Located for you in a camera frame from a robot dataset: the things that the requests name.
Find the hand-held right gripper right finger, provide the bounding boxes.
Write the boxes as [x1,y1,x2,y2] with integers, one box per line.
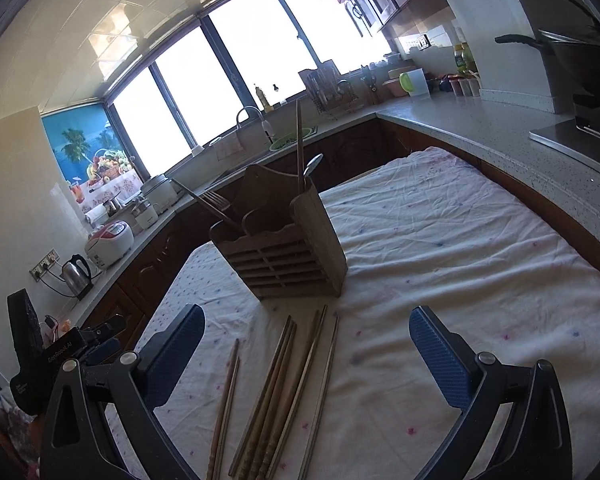
[408,305,573,480]

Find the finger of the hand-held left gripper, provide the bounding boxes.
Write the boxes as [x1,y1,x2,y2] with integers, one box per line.
[86,338,122,367]
[80,316,127,346]

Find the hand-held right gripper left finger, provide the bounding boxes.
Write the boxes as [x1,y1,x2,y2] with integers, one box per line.
[40,303,206,480]

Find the dark carved wooden chopstick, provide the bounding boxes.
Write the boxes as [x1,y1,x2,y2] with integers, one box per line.
[212,356,242,480]

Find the bunch of assorted chopsticks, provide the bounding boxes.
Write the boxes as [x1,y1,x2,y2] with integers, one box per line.
[228,304,341,480]

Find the wooden utensil holder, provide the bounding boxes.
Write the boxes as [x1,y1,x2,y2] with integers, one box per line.
[209,162,348,301]

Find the steel electric kettle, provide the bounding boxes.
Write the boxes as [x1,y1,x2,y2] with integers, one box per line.
[60,254,93,301]

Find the wooden base cabinets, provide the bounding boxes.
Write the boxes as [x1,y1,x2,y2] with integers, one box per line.
[80,117,600,351]

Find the dark patterned cloth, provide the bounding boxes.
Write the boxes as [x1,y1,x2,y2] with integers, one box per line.
[0,370,43,480]

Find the white and red rice cooker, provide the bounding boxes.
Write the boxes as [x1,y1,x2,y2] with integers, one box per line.
[85,221,135,268]

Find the white floral tablecloth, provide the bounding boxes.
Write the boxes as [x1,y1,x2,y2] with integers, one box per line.
[105,146,600,480]

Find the paper towel roll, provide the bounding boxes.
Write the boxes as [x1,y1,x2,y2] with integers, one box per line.
[84,202,112,226]

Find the small white appliance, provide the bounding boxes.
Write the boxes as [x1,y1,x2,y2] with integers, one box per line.
[130,199,160,228]

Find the large white cooker pot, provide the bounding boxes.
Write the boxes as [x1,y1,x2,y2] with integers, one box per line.
[141,175,181,213]

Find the metal fork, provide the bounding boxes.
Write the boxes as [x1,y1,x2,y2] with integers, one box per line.
[202,189,241,227]

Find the metal spoon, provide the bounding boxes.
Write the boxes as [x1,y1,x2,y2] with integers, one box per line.
[302,153,325,193]

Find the green basin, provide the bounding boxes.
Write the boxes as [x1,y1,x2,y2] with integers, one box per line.
[269,127,313,152]

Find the curved sink faucet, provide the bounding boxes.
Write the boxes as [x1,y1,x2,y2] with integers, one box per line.
[236,106,273,143]

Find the yellow dish soap bottle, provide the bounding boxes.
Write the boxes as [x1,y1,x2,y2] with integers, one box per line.
[254,84,275,113]

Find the gas stove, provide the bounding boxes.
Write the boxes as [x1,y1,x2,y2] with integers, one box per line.
[529,95,600,161]

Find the row of spice jars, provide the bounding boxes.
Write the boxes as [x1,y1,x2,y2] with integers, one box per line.
[450,75,481,97]

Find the white container with green lid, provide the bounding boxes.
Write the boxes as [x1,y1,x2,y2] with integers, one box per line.
[399,69,433,97]

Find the yellow cooking oil bottle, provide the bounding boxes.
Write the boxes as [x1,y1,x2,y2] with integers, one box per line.
[452,42,476,76]

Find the large kitchen window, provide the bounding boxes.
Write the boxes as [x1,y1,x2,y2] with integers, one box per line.
[107,0,396,176]

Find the black wok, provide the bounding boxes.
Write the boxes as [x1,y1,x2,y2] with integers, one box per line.
[495,30,600,98]

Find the black ladle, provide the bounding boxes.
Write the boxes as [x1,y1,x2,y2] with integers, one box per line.
[540,0,600,31]

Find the tangled charging cables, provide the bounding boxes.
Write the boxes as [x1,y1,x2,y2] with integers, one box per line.
[42,314,72,347]

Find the wall power socket strip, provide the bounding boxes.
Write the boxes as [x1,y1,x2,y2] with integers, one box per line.
[29,249,61,281]

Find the tropical fruit wall poster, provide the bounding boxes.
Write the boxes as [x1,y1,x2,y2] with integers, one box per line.
[40,105,143,216]

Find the wire dish rack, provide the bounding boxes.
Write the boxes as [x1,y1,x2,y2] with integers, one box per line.
[299,60,366,116]

